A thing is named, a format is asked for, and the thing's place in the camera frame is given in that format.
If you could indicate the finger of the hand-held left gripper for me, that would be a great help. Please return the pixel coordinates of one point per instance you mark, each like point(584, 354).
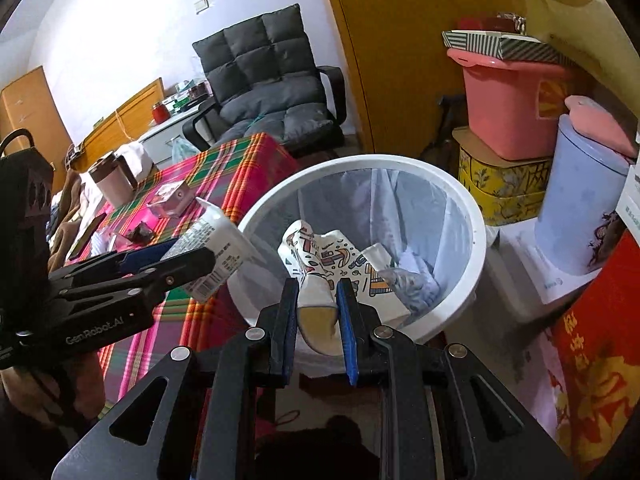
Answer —
point(145, 256)
point(190, 265)

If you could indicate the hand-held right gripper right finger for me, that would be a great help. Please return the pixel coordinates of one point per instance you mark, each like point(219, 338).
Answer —
point(346, 340)

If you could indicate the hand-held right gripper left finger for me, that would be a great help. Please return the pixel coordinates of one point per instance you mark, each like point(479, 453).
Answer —
point(287, 340)

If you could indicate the clear snack wrapper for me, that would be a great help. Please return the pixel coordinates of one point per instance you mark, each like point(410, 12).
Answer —
point(137, 235)

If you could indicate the white plastic yogurt cup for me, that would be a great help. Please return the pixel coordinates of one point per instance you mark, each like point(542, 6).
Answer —
point(220, 245)

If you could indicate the pink milk carton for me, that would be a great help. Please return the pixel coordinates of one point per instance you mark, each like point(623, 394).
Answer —
point(170, 200)

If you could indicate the white mesh trash bin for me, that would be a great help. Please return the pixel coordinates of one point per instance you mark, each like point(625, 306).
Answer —
point(440, 317)

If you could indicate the person's left hand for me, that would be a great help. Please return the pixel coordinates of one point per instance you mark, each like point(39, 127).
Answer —
point(30, 390)

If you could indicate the brown blanket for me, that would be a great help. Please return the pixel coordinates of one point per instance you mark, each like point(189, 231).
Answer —
point(65, 225)

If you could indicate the black smartphone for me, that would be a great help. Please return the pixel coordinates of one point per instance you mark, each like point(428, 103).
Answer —
point(87, 236)

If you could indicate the white tumbler with brown lid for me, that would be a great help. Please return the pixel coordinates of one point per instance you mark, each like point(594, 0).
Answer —
point(112, 185)

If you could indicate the small wooden wardrobe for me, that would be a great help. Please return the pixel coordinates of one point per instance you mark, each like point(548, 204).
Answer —
point(30, 105)

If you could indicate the clear plastic bag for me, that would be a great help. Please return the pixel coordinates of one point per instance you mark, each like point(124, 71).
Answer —
point(185, 150)

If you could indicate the pink plaid tablecloth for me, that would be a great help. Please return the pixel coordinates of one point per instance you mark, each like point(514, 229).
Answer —
point(240, 160)

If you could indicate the white bedside cabinet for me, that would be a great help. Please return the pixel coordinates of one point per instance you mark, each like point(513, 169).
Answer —
point(165, 135)

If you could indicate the wooden bed headboard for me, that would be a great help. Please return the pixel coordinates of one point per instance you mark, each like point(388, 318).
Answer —
point(125, 115)

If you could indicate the red jar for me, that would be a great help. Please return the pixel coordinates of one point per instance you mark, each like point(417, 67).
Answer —
point(159, 112)

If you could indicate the stack of green boxes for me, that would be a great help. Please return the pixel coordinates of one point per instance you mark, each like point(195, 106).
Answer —
point(178, 102)

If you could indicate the white bin liner bag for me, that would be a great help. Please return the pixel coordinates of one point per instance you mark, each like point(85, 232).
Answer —
point(425, 200)

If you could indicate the white storage box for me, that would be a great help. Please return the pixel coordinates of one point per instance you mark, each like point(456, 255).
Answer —
point(525, 270)

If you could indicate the dark grey padded chair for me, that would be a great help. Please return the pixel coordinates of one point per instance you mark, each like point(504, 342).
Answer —
point(260, 60)

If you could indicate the yellow floral box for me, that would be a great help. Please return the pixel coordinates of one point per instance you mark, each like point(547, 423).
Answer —
point(500, 185)

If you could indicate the red gift box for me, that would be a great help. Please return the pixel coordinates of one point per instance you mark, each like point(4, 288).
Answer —
point(600, 360)

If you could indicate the light blue tub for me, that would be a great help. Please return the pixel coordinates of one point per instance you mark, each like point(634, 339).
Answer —
point(575, 200)

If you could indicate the pink plastic bucket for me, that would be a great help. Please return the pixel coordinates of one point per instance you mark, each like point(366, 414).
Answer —
point(500, 110)

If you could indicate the tall wooden wardrobe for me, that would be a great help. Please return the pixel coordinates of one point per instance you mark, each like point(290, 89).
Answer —
point(390, 60)

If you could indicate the stack of white boxes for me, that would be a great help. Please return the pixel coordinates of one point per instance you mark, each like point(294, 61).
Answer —
point(630, 200)

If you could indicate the pink tub lid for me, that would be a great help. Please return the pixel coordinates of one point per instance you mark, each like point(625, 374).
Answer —
point(600, 125)

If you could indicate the striped box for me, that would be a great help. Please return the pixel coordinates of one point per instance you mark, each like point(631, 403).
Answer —
point(500, 42)

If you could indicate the brown paper bag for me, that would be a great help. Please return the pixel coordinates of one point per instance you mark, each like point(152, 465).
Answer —
point(590, 20)

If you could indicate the white light switch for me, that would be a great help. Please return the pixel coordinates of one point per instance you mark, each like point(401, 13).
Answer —
point(202, 5)

